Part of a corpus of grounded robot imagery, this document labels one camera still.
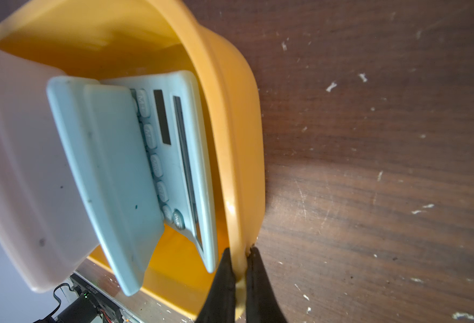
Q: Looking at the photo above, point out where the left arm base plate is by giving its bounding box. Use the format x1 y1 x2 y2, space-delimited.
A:
32 274 127 323

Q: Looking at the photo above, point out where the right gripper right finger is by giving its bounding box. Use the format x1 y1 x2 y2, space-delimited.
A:
245 247 287 323

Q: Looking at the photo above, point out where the pink calculator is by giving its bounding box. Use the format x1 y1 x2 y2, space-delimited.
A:
0 50 98 293

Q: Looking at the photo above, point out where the teal calculator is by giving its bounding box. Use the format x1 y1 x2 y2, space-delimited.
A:
47 76 164 296
101 70 218 273

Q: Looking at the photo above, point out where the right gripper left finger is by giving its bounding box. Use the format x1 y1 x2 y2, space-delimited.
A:
195 248 236 323

